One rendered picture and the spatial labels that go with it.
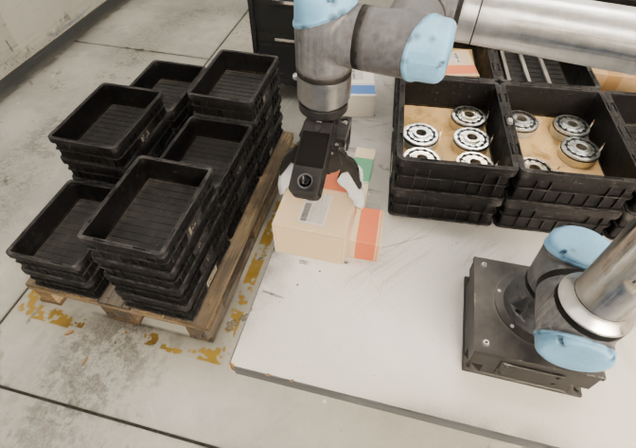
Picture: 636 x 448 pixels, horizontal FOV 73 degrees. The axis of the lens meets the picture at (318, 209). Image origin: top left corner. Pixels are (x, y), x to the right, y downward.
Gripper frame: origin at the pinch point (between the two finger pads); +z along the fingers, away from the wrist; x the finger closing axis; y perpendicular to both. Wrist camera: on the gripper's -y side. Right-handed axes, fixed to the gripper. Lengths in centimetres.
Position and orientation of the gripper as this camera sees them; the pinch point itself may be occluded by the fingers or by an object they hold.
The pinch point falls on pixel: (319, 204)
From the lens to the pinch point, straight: 74.3
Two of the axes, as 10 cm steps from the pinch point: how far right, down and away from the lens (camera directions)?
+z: 0.0, 6.7, 7.5
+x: -9.7, -1.8, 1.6
